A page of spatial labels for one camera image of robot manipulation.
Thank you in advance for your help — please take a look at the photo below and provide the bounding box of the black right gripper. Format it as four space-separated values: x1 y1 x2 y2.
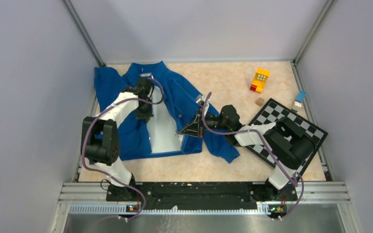
180 108 229 138

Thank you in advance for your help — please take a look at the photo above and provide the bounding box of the blue zip jacket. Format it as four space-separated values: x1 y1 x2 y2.
94 62 239 163

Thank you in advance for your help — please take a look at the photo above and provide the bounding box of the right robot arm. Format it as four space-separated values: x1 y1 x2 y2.
179 105 316 200

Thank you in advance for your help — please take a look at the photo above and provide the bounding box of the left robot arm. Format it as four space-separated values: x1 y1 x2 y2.
81 77 154 201

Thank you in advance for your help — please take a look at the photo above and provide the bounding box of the small brown wooden cube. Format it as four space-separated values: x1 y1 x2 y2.
255 98 265 107

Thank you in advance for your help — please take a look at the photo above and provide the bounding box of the black white checkerboard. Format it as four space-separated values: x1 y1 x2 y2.
250 98 328 175

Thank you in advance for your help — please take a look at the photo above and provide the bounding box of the yellow red toy block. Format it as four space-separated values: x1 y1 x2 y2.
250 68 271 93

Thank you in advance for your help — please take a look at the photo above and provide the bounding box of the blue white small block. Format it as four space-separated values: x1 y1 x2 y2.
291 90 306 112

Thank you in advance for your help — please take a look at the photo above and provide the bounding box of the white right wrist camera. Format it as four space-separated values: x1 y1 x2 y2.
195 95 210 111

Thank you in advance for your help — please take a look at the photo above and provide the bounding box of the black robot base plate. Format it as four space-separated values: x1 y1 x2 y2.
106 182 298 211

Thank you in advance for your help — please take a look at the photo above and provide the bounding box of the aluminium frame rail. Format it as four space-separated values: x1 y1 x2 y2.
58 182 350 216

